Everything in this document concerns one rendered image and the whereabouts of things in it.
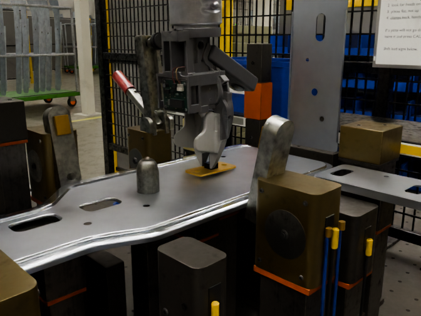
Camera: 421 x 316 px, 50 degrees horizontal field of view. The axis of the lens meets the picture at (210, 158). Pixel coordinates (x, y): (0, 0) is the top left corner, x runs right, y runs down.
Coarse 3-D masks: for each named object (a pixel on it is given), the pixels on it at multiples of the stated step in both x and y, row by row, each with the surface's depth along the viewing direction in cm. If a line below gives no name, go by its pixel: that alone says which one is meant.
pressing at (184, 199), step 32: (192, 160) 80; (224, 160) 80; (288, 160) 80; (64, 192) 63; (96, 192) 63; (128, 192) 63; (160, 192) 63; (192, 192) 63; (224, 192) 63; (0, 224) 52; (64, 224) 52; (96, 224) 52; (128, 224) 52; (160, 224) 53; (192, 224) 55; (32, 256) 45; (64, 256) 46
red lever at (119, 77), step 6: (114, 72) 87; (120, 72) 86; (114, 78) 86; (120, 78) 85; (126, 78) 86; (120, 84) 85; (126, 84) 85; (126, 90) 84; (132, 90) 84; (132, 96) 83; (138, 96) 84; (138, 102) 82; (138, 108) 83; (156, 120) 80; (156, 126) 80
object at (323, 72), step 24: (312, 0) 84; (336, 0) 80; (312, 24) 85; (336, 24) 81; (312, 48) 86; (336, 48) 82; (312, 72) 87; (336, 72) 83; (288, 96) 91; (312, 96) 88; (336, 96) 84; (312, 120) 89; (336, 120) 85; (312, 144) 90; (336, 144) 86
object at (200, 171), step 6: (204, 162) 72; (222, 162) 76; (192, 168) 72; (198, 168) 72; (204, 168) 72; (216, 168) 72; (222, 168) 72; (228, 168) 73; (192, 174) 70; (198, 174) 69; (204, 174) 69
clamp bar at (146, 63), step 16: (144, 48) 77; (160, 48) 77; (144, 64) 77; (160, 64) 80; (144, 80) 78; (144, 96) 79; (160, 96) 80; (144, 112) 80; (160, 112) 81; (160, 128) 82
